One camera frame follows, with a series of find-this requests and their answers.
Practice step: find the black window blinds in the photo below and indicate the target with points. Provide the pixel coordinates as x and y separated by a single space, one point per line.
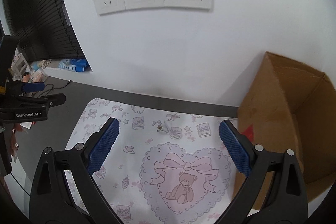
34 3

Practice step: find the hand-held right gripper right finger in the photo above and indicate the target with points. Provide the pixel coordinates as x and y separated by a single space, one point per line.
235 148

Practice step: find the blue tissue package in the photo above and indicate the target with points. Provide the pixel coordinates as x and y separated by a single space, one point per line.
73 65

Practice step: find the small white windowsill toy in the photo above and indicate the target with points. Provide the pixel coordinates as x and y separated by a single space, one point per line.
45 63

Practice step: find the brown cardboard box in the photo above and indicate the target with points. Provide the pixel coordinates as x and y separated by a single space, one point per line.
267 113

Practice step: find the pink storage box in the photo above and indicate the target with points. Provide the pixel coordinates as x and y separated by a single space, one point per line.
39 77

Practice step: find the pink printed desk mat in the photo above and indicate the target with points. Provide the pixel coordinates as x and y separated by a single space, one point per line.
126 134

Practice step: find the white paper sheet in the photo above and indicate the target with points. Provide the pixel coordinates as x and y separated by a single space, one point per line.
27 125

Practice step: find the clear drawer organizer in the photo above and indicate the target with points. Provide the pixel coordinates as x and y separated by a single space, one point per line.
21 65

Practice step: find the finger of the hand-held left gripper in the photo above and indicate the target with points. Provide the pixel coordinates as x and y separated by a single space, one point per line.
32 87
50 100

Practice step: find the small cartoon figurine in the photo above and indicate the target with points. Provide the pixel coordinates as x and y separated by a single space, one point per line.
26 77

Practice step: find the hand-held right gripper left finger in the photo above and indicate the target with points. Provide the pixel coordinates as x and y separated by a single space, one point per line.
103 145

